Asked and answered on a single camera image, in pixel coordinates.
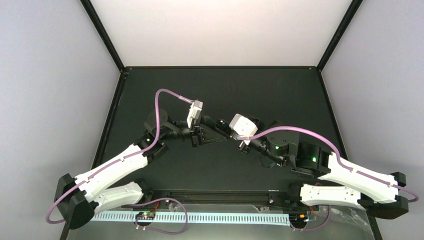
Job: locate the white slotted cable duct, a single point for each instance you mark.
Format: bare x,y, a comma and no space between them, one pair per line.
278,219

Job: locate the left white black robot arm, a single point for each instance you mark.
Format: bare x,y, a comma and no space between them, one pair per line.
79,198

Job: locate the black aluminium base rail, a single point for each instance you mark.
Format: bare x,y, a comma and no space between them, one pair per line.
223,197

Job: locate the left electronics board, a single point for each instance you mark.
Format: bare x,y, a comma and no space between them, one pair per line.
145,216

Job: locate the left black frame post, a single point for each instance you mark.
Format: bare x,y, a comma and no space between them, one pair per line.
102,32

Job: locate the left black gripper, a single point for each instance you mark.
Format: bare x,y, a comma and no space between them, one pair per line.
198,134

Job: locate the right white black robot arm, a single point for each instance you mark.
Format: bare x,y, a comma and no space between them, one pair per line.
312,155

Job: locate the electronics board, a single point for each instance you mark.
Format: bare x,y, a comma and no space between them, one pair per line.
301,218
145,216

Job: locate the lilac earbud charging case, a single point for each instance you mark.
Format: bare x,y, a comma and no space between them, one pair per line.
223,126

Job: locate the clear plastic sheet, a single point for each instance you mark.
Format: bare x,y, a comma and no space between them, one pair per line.
336,223

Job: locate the right electronics board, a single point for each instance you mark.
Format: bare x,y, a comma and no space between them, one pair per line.
301,218

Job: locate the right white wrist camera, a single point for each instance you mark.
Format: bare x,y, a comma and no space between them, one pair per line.
242,128

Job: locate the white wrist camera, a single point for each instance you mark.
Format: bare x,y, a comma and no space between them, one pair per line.
194,112
242,128

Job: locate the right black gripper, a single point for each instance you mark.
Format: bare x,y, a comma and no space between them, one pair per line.
243,149

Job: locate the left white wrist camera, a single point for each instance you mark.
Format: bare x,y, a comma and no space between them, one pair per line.
194,112

